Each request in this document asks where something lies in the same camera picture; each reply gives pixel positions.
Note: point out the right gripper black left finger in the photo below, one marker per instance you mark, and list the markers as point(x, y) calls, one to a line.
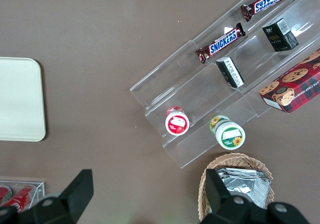
point(72, 196)

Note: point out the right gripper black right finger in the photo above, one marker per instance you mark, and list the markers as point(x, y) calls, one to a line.
point(220, 199)

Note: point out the light tan wicker basket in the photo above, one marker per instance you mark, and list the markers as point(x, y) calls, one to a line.
point(240, 160)

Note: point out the cream plastic tray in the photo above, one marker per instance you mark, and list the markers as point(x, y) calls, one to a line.
point(20, 99)

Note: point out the clear acrylic bottle rack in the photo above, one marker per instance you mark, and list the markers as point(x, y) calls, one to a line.
point(40, 191)

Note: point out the silver foil container stack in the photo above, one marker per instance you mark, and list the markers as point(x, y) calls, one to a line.
point(252, 186)

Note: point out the red cola bottle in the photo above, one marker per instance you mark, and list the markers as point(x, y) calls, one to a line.
point(5, 192)
point(21, 196)

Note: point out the green lid jar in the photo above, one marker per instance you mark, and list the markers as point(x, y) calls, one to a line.
point(230, 135)

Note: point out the red lid jar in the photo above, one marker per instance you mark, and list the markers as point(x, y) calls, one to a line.
point(177, 122)

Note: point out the clear acrylic tiered stand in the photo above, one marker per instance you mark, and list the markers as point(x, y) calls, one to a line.
point(217, 99)

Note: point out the small black carton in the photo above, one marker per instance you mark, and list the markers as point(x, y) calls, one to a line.
point(280, 37)
point(231, 72)

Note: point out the red plaid cookie box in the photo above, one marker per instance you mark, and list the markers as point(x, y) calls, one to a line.
point(297, 84)

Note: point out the brown Snickers bar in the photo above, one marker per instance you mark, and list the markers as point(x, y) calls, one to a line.
point(268, 2)
point(222, 42)

